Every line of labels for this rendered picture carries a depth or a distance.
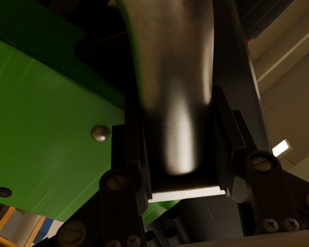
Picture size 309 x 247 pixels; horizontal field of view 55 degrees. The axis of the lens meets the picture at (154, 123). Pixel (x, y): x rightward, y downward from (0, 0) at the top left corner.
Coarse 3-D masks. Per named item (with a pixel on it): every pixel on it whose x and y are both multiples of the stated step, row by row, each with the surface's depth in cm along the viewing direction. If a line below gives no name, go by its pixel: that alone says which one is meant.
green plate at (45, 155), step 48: (0, 0) 17; (0, 48) 13; (48, 48) 17; (0, 96) 14; (48, 96) 14; (96, 96) 15; (0, 144) 16; (48, 144) 17; (96, 144) 17; (0, 192) 19; (48, 192) 19; (96, 192) 20
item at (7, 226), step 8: (16, 208) 582; (8, 216) 538; (16, 216) 555; (0, 224) 514; (8, 224) 533; (16, 224) 543; (40, 224) 562; (48, 224) 581; (0, 232) 513; (8, 232) 523; (32, 232) 542; (40, 232) 563; (0, 240) 501; (8, 240) 514; (32, 240) 537; (40, 240) 572
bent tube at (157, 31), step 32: (128, 0) 9; (160, 0) 8; (192, 0) 9; (128, 32) 10; (160, 32) 9; (192, 32) 9; (160, 64) 10; (192, 64) 10; (160, 96) 11; (192, 96) 11; (160, 128) 12; (192, 128) 12; (160, 160) 13; (192, 160) 13; (160, 192) 13; (192, 192) 14; (224, 192) 14
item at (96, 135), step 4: (92, 128) 16; (96, 128) 16; (100, 128) 16; (104, 128) 16; (108, 128) 16; (92, 132) 16; (96, 132) 16; (100, 132) 16; (104, 132) 16; (108, 132) 16; (92, 136) 16; (96, 136) 16; (100, 136) 16; (104, 136) 16; (108, 136) 16; (96, 140) 16; (100, 140) 16; (104, 140) 16
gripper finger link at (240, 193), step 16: (224, 96) 13; (224, 112) 12; (240, 112) 13; (224, 128) 12; (240, 128) 12; (224, 144) 11; (240, 144) 11; (224, 160) 11; (240, 160) 11; (224, 176) 12; (240, 176) 11; (288, 176) 11; (240, 192) 11; (304, 192) 10; (304, 208) 10
